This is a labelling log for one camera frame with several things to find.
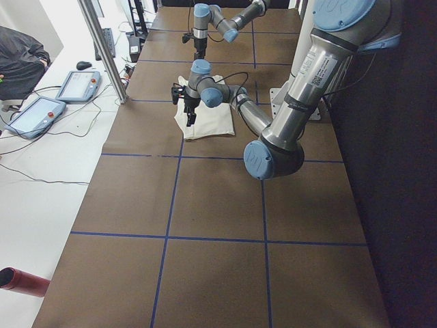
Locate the black jacket on chair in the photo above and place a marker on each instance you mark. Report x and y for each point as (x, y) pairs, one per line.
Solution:
(24, 61)

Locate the cream long-sleeve cat shirt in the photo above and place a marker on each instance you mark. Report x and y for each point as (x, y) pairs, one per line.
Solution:
(213, 116)

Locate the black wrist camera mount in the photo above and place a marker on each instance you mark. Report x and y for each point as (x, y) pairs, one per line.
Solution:
(177, 92)
(186, 37)

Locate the black computer mouse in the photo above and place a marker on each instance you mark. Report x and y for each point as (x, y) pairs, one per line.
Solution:
(83, 65)

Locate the black box with label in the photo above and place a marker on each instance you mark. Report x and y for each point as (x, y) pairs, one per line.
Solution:
(134, 50)

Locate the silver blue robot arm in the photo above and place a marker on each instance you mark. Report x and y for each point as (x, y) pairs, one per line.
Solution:
(340, 29)
(205, 15)

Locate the blue teach pendant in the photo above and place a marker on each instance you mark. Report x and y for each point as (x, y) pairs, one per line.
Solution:
(79, 86)
(36, 118)

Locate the near blue teach pendant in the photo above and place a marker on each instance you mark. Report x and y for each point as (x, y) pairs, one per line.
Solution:
(36, 118)

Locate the white camera pole with base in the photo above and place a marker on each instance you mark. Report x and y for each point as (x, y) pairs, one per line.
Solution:
(304, 44)

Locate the aluminium frame post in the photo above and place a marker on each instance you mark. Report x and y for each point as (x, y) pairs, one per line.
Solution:
(95, 30)

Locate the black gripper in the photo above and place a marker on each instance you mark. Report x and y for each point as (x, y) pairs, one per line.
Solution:
(189, 102)
(199, 44)

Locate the red cylinder tube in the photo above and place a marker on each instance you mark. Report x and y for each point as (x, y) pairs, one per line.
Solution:
(16, 280)

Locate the far blue teach pendant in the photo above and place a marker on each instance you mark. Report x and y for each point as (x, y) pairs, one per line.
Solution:
(79, 86)

